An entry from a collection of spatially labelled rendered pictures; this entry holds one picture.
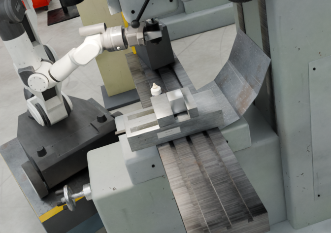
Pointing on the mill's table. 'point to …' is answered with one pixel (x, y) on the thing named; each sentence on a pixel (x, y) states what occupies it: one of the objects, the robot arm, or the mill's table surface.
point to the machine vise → (139, 132)
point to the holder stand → (157, 51)
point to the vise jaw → (162, 110)
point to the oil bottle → (155, 90)
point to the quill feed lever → (144, 7)
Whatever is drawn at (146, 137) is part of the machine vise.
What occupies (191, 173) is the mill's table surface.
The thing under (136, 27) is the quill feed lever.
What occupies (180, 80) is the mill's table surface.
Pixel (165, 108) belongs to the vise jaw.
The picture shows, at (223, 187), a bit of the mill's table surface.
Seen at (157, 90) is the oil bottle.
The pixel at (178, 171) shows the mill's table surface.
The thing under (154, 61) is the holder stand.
